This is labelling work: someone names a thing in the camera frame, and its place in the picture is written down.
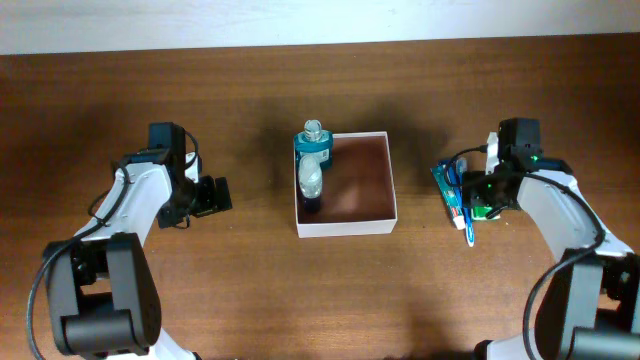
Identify green Dettol soap packet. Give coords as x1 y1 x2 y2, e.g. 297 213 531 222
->
471 206 500 221

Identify clear purple liquid bottle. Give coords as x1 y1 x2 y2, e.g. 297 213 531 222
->
298 155 323 213

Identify teal mouthwash bottle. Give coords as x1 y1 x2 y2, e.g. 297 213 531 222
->
293 119 334 170

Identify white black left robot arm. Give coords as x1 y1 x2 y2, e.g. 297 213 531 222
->
34 122 232 359

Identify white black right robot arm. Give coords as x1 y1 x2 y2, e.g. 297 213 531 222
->
461 118 639 359

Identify blue white toothbrush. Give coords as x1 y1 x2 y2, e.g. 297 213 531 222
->
455 157 475 247

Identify green toothpaste tube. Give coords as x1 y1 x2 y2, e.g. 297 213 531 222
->
431 163 466 230

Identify pink open cardboard box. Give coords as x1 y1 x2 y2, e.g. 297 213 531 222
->
294 131 398 238

